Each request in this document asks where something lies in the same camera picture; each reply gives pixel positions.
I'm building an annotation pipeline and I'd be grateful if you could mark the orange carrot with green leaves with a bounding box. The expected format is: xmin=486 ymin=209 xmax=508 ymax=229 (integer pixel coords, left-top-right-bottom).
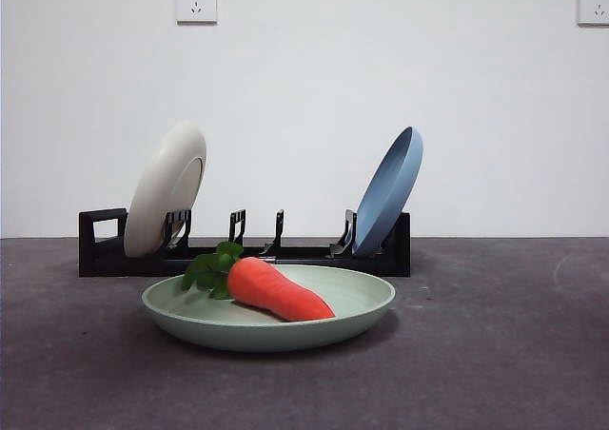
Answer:
xmin=181 ymin=241 xmax=338 ymax=323

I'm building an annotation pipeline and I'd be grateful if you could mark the green round plate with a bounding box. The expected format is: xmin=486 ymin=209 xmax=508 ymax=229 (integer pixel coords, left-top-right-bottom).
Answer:
xmin=141 ymin=264 xmax=397 ymax=354

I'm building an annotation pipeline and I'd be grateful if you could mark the blue round plate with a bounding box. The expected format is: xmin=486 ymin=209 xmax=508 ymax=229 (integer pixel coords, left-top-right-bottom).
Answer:
xmin=351 ymin=126 xmax=424 ymax=259

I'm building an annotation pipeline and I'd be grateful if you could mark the white round plate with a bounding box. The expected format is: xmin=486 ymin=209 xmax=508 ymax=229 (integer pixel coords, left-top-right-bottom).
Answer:
xmin=123 ymin=120 xmax=208 ymax=260

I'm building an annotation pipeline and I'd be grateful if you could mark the black plate rack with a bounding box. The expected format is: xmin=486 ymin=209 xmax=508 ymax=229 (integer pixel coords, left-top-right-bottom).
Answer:
xmin=78 ymin=206 xmax=412 ymax=279

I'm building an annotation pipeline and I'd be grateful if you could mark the white wall socket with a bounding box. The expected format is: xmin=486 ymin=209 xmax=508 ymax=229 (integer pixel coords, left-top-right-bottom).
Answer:
xmin=176 ymin=0 xmax=219 ymax=26
xmin=577 ymin=0 xmax=609 ymax=28

